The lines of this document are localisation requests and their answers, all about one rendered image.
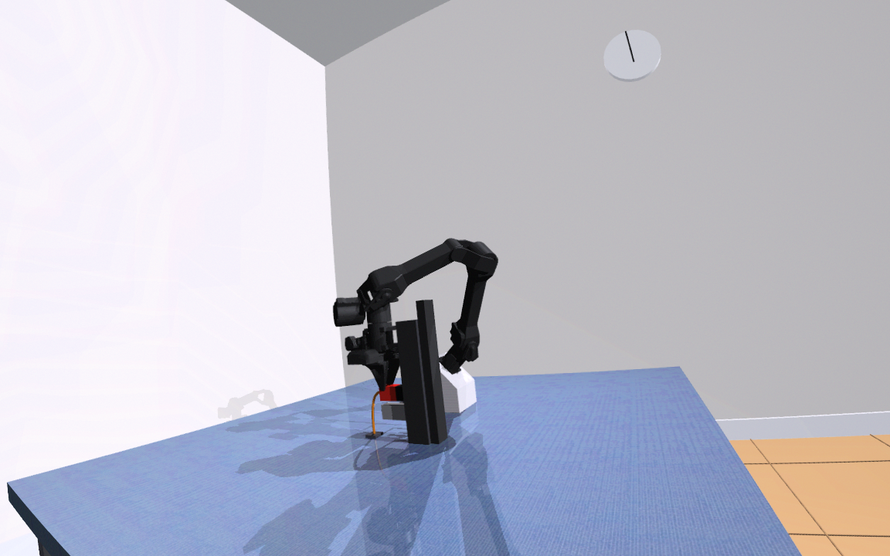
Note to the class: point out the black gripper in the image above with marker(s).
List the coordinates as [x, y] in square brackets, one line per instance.
[381, 356]

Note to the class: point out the black post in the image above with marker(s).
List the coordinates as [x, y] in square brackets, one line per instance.
[421, 378]

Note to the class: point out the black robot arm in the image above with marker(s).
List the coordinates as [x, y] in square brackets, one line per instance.
[389, 282]

